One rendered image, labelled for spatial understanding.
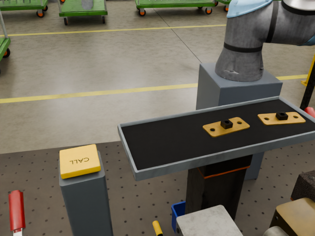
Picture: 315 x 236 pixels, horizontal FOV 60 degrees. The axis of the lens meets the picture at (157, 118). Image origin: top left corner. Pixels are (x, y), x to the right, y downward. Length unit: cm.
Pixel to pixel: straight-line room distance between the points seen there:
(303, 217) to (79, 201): 36
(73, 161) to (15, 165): 81
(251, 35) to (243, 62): 8
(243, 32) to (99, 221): 62
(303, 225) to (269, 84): 49
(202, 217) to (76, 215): 21
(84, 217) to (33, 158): 78
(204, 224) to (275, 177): 76
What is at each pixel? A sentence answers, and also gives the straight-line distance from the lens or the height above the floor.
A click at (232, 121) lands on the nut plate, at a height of 116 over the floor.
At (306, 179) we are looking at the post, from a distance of 56.
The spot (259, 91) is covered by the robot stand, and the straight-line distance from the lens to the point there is 89.
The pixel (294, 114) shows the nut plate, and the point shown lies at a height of 116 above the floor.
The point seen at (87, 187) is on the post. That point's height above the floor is 113.
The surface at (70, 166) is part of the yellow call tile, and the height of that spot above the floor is 116.
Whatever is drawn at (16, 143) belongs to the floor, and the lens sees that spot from 268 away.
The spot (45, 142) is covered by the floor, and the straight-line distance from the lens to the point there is 258.
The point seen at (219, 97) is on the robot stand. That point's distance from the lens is 84.
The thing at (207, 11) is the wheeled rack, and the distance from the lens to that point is 739.
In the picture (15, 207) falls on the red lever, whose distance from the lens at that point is 47.
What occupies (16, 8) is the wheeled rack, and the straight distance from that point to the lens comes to 746.
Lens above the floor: 145
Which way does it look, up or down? 32 degrees down
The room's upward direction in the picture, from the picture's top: straight up
